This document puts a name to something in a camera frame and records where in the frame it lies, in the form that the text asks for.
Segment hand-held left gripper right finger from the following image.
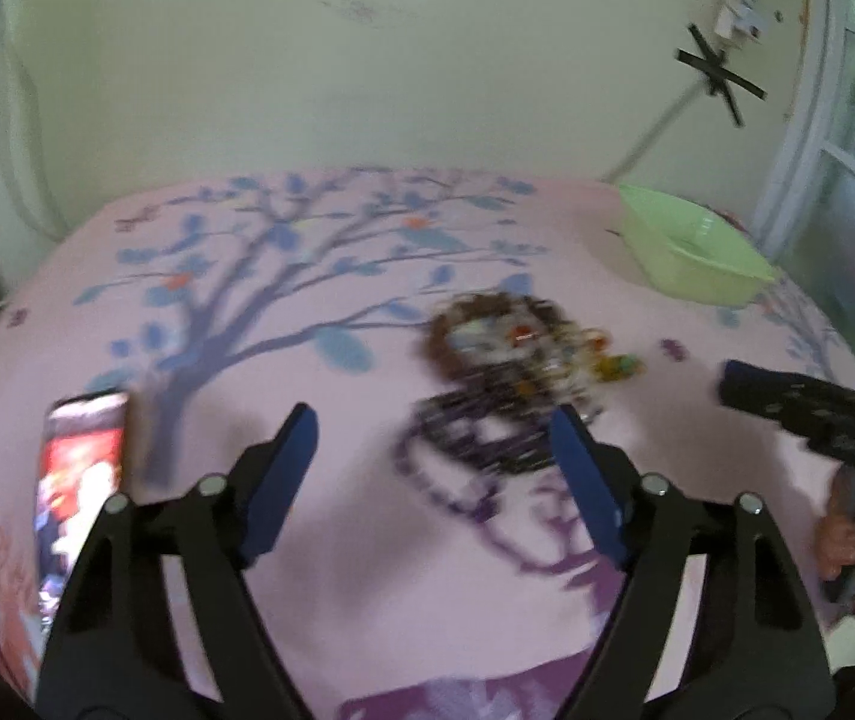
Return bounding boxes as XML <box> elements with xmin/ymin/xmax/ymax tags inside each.
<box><xmin>549</xmin><ymin>403</ymin><xmax>837</xmax><ymax>720</ymax></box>

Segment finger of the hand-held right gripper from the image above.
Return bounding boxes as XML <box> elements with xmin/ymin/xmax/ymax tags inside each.
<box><xmin>718</xmin><ymin>360</ymin><xmax>855</xmax><ymax>458</ymax></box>

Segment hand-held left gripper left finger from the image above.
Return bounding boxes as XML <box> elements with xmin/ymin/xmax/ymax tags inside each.
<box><xmin>35</xmin><ymin>403</ymin><xmax>321</xmax><ymax>720</ymax></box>

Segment colourful bead bracelets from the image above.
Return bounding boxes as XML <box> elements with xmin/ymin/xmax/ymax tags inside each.
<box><xmin>539</xmin><ymin>322</ymin><xmax>647</xmax><ymax>421</ymax></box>

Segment purple bead necklace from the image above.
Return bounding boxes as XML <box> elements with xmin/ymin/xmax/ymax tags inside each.
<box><xmin>395</xmin><ymin>379</ymin><xmax>602</xmax><ymax>518</ymax></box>

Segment green plastic basket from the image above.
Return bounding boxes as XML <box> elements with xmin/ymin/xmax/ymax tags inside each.
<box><xmin>617</xmin><ymin>184</ymin><xmax>781</xmax><ymax>308</ymax></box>

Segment brown bead bracelet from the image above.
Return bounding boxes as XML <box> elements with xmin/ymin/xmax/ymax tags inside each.
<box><xmin>421</xmin><ymin>292</ymin><xmax>574</xmax><ymax>385</ymax></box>

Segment pink tree printed bed sheet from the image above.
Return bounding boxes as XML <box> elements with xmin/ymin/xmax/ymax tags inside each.
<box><xmin>0</xmin><ymin>169</ymin><xmax>855</xmax><ymax>720</ymax></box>

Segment smartphone with lit screen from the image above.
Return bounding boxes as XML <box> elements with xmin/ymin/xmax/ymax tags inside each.
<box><xmin>33</xmin><ymin>388</ymin><xmax>133</xmax><ymax>680</ymax></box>

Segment black tape cross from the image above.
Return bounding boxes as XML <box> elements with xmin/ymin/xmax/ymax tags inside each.
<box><xmin>676</xmin><ymin>22</ymin><xmax>768</xmax><ymax>127</ymax></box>

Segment white window frame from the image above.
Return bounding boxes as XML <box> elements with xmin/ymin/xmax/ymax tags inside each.
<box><xmin>749</xmin><ymin>0</ymin><xmax>855</xmax><ymax>271</ymax></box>

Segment white cable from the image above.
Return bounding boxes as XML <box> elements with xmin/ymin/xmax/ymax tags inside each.
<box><xmin>601</xmin><ymin>79</ymin><xmax>707</xmax><ymax>185</ymax></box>

